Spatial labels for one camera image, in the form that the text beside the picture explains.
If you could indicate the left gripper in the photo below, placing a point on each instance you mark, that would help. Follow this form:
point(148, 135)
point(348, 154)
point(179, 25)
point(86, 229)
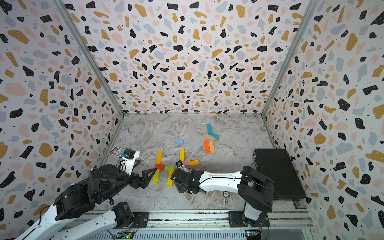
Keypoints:
point(139, 183)

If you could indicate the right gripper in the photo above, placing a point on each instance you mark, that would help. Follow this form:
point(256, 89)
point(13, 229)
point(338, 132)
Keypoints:
point(180, 189)

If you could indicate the yellow block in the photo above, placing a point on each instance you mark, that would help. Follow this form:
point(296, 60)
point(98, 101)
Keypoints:
point(182, 155)
point(170, 181)
point(156, 177)

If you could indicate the red block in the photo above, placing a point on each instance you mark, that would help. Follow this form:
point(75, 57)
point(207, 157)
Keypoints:
point(160, 166)

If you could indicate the amber block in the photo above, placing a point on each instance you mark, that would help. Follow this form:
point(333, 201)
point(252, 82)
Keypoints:
point(193, 163)

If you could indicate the orange-yellow long block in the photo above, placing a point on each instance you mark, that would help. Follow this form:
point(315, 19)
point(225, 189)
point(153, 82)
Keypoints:
point(159, 157)

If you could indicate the lime green block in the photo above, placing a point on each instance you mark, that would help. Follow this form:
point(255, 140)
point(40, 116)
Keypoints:
point(169, 168)

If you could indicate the orange block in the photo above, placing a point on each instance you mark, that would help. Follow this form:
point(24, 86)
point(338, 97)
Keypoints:
point(207, 146)

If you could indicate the natural wood long block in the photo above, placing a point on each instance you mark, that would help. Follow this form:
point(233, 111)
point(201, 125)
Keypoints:
point(212, 148)

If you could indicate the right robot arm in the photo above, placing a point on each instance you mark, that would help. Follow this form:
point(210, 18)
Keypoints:
point(254, 187)

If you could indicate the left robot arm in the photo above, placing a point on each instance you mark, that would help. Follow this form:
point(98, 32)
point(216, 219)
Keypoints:
point(101, 185)

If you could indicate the small printed card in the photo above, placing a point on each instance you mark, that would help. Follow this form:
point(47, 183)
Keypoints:
point(117, 151)

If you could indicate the round table grommet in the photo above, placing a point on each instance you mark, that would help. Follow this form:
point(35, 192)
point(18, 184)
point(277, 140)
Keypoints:
point(226, 194)

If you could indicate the light blue block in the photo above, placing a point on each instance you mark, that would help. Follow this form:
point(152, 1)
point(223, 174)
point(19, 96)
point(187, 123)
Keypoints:
point(179, 141)

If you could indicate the natural wood upper block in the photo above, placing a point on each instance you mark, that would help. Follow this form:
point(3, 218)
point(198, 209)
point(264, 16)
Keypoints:
point(209, 137)

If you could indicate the teal small block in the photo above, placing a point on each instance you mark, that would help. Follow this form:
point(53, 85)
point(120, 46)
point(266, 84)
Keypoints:
point(215, 136)

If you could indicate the teal long block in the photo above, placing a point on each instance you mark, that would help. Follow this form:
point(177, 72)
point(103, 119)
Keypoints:
point(209, 128)

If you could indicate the black carrying case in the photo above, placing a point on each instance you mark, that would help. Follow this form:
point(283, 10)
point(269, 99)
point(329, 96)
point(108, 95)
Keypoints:
point(276, 164)

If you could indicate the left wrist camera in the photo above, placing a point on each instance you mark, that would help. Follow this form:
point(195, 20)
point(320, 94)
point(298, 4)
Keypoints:
point(129, 160)

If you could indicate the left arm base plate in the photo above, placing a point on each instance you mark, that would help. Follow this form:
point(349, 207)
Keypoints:
point(139, 220)

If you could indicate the aluminium front rail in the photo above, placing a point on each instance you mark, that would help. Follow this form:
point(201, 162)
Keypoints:
point(211, 225)

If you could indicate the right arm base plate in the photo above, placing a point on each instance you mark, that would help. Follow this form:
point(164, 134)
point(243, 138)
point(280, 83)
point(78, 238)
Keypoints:
point(237, 219)

